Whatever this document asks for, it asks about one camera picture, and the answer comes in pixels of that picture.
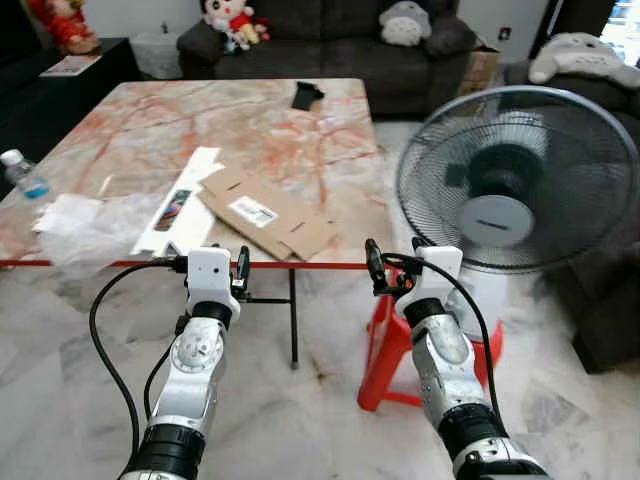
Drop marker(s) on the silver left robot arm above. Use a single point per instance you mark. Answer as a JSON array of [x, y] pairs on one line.
[[195, 380]]

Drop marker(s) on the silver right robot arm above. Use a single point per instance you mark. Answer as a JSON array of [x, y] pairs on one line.
[[440, 350]]

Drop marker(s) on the flattened brown cardboard box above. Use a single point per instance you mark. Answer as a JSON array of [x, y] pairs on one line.
[[290, 225]]

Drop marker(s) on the red plastic stool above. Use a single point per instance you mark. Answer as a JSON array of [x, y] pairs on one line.
[[385, 350]]

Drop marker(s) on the white flattened packaging box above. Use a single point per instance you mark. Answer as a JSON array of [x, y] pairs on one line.
[[195, 175]]

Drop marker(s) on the white fan with black grille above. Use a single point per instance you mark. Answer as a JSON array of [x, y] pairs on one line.
[[497, 215]]

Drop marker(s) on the clear plastic bag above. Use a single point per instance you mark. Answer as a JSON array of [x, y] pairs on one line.
[[110, 235]]

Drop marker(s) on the white crumpled paper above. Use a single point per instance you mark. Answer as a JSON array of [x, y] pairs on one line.
[[68, 214]]

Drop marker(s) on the small black pouch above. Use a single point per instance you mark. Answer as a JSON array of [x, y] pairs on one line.
[[305, 97]]

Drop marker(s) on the marble top folding table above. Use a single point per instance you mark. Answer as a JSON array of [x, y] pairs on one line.
[[130, 120]]

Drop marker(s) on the brown cardboard carton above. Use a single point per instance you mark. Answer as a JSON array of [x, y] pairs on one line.
[[480, 72]]

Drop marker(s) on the dark grey sofa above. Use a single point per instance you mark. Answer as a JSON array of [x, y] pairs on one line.
[[330, 50]]

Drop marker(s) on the white mesh basket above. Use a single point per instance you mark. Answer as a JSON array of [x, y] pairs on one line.
[[157, 55]]

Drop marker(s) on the clear plastic water bottle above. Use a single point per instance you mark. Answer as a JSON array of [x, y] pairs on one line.
[[25, 178]]

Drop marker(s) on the dark armchair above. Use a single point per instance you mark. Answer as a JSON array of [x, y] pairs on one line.
[[610, 320]]

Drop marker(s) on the dark grey sofa cushion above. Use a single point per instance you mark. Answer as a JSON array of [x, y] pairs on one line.
[[450, 35]]

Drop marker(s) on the small grey Totoro plush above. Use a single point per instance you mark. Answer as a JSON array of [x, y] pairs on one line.
[[405, 25]]

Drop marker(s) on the black side table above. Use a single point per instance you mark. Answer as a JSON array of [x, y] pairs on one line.
[[60, 100]]

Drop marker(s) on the plush doll in red dress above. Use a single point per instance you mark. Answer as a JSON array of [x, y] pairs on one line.
[[237, 20]]

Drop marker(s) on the white printed booklet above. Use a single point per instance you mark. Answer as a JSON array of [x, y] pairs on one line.
[[70, 66]]

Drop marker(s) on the large grey Totoro plush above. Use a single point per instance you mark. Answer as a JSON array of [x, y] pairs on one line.
[[575, 55]]

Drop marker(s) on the red festive doll figure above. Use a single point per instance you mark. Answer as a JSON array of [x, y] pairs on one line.
[[65, 25]]

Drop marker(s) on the dark curtain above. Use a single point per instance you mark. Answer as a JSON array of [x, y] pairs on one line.
[[575, 15]]

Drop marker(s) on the bright window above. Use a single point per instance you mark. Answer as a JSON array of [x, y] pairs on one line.
[[622, 30]]

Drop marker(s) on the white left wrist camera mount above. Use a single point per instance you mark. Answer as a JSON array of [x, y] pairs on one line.
[[210, 272]]

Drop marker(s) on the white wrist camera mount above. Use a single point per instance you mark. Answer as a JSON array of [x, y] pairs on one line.
[[210, 272], [440, 265]]

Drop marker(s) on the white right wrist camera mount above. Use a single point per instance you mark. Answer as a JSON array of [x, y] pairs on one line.
[[440, 265]]

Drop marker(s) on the wall power socket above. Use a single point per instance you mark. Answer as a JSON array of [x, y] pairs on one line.
[[503, 33]]

